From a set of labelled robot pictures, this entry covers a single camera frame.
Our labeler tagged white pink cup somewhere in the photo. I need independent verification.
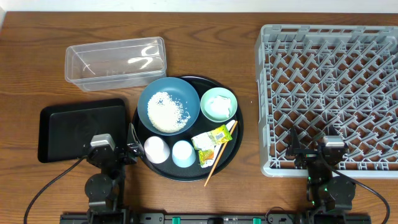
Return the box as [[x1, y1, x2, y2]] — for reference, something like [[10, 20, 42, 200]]
[[144, 136, 170, 164]]

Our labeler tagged pile of white rice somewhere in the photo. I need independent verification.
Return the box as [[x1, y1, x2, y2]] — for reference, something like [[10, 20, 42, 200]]
[[147, 91, 191, 133]]

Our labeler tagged blue plate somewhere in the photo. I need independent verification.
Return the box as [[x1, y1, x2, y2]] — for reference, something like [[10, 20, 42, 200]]
[[137, 77, 200, 136]]

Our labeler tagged light blue cup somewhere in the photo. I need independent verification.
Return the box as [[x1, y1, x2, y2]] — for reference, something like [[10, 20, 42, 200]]
[[172, 141, 196, 168]]

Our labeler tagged yellow green snack wrapper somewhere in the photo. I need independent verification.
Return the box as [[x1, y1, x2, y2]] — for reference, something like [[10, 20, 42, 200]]
[[191, 124, 233, 168]]

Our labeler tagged white tissue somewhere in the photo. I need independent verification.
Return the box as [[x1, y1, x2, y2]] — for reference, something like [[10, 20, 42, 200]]
[[208, 95, 231, 118]]

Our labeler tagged mint green bowl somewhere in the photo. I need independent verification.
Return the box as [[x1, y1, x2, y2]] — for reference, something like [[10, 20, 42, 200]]
[[200, 87, 238, 123]]

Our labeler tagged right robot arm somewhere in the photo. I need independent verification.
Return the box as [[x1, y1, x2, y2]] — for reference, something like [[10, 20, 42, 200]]
[[286, 127, 356, 223]]

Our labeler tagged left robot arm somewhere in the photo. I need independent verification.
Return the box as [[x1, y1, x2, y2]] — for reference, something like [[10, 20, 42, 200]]
[[85, 124, 144, 224]]

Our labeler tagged grey dishwasher rack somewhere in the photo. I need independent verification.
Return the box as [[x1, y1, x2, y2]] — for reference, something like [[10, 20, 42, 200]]
[[254, 24, 397, 179]]

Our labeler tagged black rectangular tray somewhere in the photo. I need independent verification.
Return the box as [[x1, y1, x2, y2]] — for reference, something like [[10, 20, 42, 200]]
[[37, 98, 127, 163]]

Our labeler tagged round black tray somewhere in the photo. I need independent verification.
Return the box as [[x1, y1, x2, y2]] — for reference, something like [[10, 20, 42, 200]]
[[132, 76, 243, 182]]

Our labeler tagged wooden chopstick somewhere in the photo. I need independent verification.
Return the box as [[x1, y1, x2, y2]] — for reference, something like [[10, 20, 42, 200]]
[[204, 121, 238, 187]]

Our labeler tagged white plastic knife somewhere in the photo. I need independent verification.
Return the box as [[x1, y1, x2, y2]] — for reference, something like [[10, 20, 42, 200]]
[[201, 120, 235, 169]]

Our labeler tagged clear plastic bin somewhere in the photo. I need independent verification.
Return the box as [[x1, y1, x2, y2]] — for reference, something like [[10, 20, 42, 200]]
[[65, 37, 167, 91]]

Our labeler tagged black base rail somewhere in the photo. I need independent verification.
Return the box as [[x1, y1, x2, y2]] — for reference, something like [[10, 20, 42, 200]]
[[59, 212, 373, 224]]

